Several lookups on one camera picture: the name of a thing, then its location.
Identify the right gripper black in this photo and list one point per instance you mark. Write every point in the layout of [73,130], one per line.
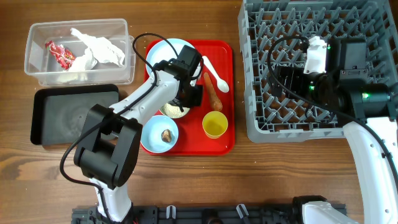
[293,74]

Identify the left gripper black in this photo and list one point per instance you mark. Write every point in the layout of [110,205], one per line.
[196,100]

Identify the green bowl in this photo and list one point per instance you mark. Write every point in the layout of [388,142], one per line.
[174,112]

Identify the white rice grains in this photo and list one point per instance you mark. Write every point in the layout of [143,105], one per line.
[172,110]

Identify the yellow plastic cup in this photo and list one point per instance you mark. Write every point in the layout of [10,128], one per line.
[214,124]

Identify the brown food scrap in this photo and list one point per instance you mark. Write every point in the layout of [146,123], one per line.
[166,136]

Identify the small light blue bowl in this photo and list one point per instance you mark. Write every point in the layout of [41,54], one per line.
[151,134]

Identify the white paper napkin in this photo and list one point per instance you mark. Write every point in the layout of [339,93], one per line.
[99,50]

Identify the red snack wrapper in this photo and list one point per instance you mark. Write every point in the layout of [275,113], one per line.
[62,55]

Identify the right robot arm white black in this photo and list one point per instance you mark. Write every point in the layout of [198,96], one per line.
[335,78]

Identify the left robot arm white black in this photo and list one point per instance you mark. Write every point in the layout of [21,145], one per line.
[108,147]

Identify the grey dishwasher rack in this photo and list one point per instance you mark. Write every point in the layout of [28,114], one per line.
[269,33]

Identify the clear plastic waste bin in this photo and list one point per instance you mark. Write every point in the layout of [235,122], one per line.
[42,65]

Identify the black waste tray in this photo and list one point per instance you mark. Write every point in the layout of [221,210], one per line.
[59,113]

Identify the orange carrot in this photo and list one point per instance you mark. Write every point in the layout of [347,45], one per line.
[215,102]

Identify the white plastic spoon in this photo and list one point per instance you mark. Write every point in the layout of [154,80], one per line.
[221,84]

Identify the red serving tray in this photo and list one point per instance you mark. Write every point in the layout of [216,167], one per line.
[192,140]

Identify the large light blue plate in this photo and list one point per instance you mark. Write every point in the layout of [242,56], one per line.
[161,51]

